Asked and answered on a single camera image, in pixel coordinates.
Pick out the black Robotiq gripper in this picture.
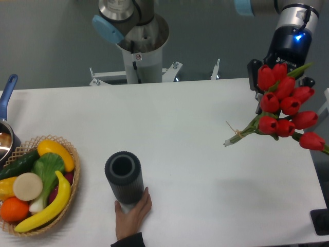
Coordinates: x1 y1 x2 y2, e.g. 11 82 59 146
247 26 315 114

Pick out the red tulip bouquet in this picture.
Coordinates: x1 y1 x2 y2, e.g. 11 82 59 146
224 63 328 154

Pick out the dark grey ribbed vase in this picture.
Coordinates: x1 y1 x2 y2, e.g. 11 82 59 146
104 151 144 214

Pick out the dark sleeved forearm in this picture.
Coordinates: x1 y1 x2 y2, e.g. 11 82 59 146
111 232 145 247

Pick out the silver robot arm with gripper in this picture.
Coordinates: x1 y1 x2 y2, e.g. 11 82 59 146
234 0 325 42

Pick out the bare human hand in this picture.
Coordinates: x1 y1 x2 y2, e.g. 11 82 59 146
115 187 152 240

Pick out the dark red vegetable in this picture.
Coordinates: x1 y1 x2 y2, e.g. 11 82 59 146
48 171 74 204

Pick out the yellow squash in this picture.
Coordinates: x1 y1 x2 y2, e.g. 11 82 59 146
37 139 75 172

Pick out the yellow banana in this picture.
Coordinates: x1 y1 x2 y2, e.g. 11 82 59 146
14 171 71 233

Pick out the green bok choy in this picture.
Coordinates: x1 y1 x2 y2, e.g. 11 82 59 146
29 152 65 214

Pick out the woven wicker fruit basket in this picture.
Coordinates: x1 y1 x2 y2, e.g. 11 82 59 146
1 135 80 237

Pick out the green cucumber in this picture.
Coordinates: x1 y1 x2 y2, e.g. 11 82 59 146
1 150 40 180

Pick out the yellow bell pepper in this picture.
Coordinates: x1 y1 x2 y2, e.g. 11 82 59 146
0 177 17 201

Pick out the orange fruit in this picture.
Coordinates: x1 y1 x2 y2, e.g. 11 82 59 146
1 197 29 222

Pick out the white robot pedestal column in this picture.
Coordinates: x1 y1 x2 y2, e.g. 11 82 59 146
121 48 162 84

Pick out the white metal mounting frame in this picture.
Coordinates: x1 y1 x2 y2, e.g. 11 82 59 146
89 58 221 86

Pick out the blue handled saucepan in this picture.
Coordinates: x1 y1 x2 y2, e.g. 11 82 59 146
1 74 21 169

